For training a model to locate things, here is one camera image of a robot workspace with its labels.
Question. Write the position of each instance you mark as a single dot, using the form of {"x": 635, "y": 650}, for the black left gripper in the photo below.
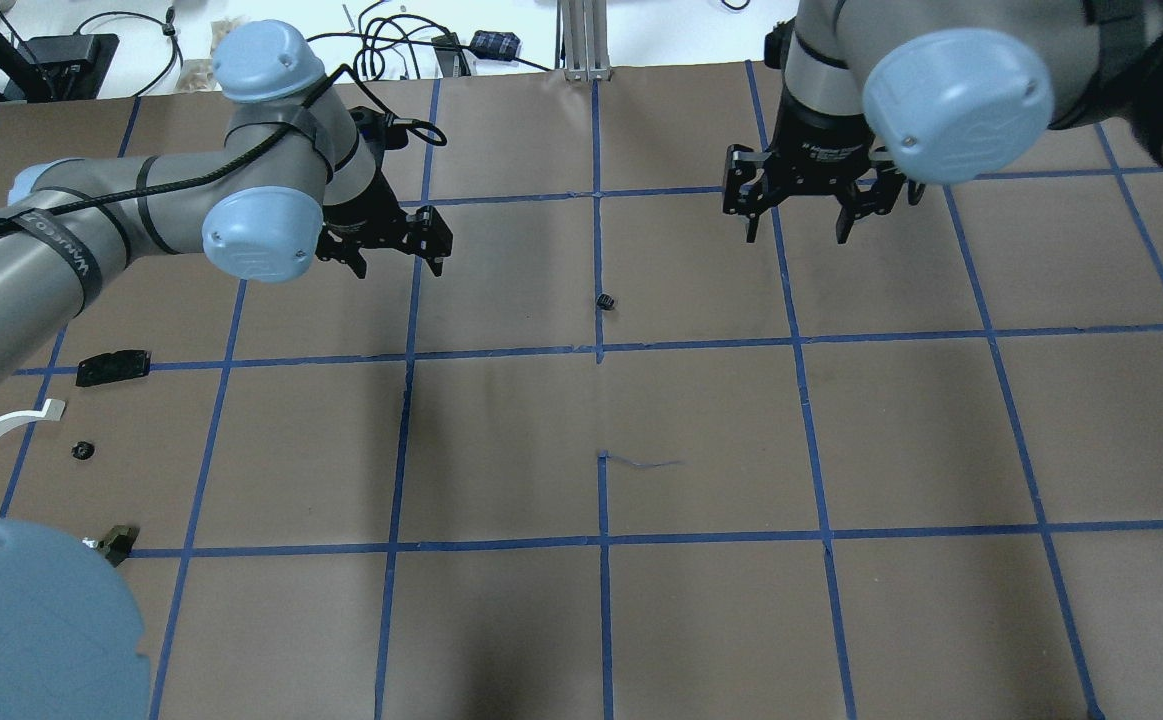
{"x": 358, "y": 215}

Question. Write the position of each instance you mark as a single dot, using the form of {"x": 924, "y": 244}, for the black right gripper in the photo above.
{"x": 820, "y": 133}

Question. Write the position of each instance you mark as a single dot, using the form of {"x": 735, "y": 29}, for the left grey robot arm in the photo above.
{"x": 299, "y": 178}

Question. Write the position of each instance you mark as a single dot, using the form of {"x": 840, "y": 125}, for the small dark blue device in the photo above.
{"x": 495, "y": 45}

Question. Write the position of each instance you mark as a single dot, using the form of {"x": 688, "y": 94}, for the black flat metal plate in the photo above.
{"x": 117, "y": 366}

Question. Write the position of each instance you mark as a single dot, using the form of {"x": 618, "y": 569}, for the brown paper table mat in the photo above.
{"x": 915, "y": 476}

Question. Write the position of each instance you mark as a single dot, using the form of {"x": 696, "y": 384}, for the black box on table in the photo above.
{"x": 75, "y": 66}

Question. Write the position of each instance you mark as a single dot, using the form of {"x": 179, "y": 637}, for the olive curved brake shoe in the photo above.
{"x": 117, "y": 544}

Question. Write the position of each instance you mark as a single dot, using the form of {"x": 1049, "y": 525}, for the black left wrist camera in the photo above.
{"x": 384, "y": 131}

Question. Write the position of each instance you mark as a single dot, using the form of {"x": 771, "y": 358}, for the aluminium extrusion post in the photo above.
{"x": 583, "y": 53}

